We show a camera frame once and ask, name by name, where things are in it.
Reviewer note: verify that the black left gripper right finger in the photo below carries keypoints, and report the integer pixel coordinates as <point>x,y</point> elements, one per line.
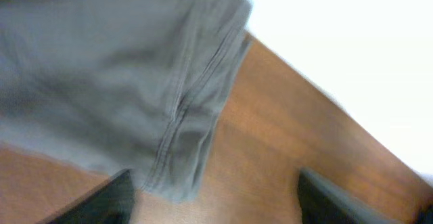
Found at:
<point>322,201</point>

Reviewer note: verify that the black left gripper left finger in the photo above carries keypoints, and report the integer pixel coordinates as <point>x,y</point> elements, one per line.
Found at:
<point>112,202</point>

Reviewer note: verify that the grey shorts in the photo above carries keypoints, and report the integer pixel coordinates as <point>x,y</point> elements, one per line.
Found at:
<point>109,85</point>

